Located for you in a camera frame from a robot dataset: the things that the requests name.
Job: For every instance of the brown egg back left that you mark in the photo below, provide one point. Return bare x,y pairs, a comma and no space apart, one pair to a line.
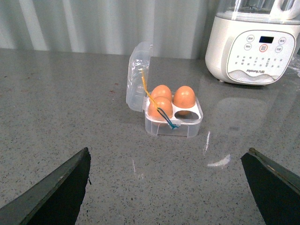
162,91

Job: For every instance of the blue rubber band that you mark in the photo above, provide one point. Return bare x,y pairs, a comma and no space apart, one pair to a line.
165,117

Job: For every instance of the clear plastic egg box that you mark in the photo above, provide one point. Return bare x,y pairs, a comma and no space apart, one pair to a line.
188,120

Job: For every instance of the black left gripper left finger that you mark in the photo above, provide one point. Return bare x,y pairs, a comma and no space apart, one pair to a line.
56,199

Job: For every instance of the brown egg back right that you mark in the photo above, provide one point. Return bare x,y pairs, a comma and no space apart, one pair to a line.
184,97

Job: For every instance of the brown egg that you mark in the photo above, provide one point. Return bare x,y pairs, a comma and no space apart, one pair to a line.
184,97
164,104
162,91

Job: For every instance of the yellow rubber band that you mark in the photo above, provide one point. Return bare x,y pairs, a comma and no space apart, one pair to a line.
146,90

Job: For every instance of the brown egg front left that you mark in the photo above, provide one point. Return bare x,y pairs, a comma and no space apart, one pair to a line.
164,104

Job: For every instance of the white Joyoung blender appliance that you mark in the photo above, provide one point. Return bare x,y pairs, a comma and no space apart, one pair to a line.
252,41

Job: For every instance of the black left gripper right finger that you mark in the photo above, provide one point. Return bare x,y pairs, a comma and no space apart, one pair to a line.
276,190

